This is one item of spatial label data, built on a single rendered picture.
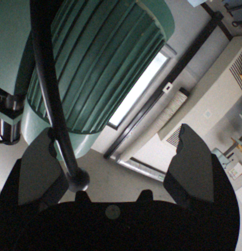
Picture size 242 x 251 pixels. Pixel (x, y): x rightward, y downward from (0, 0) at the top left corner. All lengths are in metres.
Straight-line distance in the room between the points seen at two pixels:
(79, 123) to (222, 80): 1.68
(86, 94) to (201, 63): 1.79
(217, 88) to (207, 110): 0.30
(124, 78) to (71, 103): 0.08
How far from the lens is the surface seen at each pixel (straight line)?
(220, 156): 2.24
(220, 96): 1.80
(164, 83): 1.58
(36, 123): 0.21
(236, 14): 0.43
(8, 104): 0.33
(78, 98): 0.17
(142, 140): 1.74
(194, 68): 1.83
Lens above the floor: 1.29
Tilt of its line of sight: 24 degrees up
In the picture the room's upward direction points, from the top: 142 degrees counter-clockwise
